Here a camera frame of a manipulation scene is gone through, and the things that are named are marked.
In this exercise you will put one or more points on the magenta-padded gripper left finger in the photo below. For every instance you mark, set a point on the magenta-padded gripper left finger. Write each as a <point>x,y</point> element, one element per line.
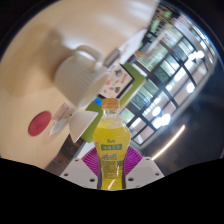
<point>78,171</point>

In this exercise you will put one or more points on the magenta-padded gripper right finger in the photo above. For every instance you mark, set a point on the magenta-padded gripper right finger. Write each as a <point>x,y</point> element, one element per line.
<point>146,170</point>

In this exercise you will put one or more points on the yellow drink bottle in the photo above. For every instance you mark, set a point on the yellow drink bottle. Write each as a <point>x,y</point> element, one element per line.
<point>111,140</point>

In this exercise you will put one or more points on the long curved ceiling light strip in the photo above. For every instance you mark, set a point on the long curved ceiling light strip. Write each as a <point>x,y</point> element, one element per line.
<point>170,141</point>

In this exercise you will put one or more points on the green upholstered bench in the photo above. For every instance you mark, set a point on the green upholstered bench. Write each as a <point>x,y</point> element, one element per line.
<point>87,131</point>

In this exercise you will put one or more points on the group of pendant lamps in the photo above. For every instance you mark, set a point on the group of pendant lamps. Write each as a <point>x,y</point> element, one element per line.
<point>165,119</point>

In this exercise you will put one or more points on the flat round red coaster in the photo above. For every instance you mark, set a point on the flat round red coaster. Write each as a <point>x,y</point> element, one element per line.
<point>40,123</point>

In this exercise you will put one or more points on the small blue-capped bottle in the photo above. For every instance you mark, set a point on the small blue-capped bottle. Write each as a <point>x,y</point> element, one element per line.
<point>98,101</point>

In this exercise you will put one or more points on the white ribbed mug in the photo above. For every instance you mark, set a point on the white ribbed mug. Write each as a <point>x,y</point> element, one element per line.
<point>76,80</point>

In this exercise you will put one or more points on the large dark-framed window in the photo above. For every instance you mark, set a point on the large dark-framed window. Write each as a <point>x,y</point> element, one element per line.
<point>166,73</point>

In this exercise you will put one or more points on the dark phone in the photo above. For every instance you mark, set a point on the dark phone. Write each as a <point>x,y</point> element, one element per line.
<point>113,57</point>

